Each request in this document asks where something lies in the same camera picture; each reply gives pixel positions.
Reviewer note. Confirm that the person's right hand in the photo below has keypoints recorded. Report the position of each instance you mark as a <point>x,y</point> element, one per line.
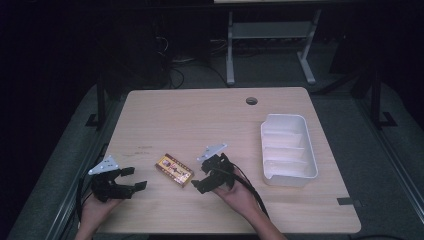
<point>237,197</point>

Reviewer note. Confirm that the dark tape strip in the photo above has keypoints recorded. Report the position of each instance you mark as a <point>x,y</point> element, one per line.
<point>344,201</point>

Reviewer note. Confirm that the white plastic divided container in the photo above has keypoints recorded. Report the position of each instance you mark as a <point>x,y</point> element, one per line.
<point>288,150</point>

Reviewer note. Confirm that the black metal stand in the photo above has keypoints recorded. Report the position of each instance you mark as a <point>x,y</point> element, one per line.
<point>376,103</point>

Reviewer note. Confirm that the person's left hand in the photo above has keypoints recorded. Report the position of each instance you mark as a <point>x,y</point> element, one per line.
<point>95,210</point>

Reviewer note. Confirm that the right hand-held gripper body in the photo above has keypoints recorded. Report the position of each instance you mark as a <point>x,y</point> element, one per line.
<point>220,168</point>

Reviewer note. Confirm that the white metal stand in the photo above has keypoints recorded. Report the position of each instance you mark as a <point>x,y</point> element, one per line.
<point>270,30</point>

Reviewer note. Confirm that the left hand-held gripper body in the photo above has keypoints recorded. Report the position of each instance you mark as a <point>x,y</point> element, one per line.
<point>104,164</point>

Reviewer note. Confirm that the yellow and red box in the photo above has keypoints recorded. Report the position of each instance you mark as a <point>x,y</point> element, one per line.
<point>174,170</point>

